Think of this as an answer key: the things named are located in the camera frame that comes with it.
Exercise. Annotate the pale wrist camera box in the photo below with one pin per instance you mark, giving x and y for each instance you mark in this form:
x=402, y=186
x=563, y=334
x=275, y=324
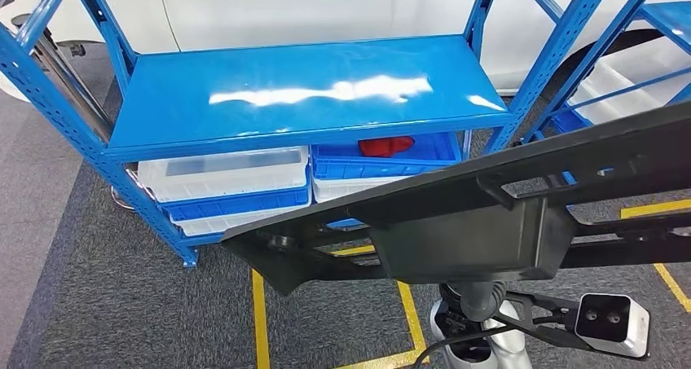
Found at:
x=613, y=323

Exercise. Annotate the grey metal stand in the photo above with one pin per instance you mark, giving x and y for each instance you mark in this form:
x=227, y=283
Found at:
x=73, y=83

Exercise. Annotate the white plastic bin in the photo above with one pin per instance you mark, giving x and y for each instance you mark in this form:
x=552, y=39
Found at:
x=610, y=70

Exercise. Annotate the blue wheeled shelf rack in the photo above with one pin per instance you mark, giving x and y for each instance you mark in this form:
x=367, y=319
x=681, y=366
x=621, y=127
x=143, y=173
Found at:
x=669, y=21

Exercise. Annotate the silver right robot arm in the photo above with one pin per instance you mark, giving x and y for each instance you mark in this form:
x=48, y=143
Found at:
x=475, y=302

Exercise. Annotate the red cloth item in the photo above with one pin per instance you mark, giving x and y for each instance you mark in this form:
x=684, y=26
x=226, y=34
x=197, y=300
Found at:
x=383, y=146

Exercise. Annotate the blue metal shelf rack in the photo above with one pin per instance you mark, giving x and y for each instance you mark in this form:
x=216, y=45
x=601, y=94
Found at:
x=297, y=86

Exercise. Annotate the black plastic plate frame part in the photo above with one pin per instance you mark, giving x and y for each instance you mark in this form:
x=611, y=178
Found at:
x=464, y=242

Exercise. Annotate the white car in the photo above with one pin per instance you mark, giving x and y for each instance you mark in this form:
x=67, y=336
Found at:
x=270, y=5

